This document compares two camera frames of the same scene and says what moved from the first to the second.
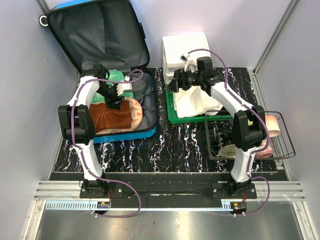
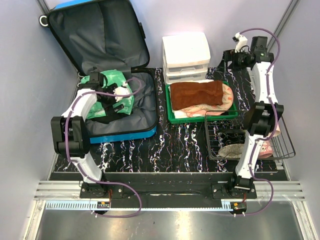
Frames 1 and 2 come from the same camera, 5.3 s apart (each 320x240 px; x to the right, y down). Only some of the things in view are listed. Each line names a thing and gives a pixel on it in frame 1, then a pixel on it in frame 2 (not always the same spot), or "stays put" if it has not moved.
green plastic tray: (172, 117) stays put
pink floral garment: (136, 110) → (201, 110)
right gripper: (179, 75) → (228, 55)
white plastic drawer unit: (180, 51) stays put
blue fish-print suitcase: (108, 33) stays put
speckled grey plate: (228, 151) stays put
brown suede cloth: (103, 118) → (184, 93)
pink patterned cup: (266, 153) stays put
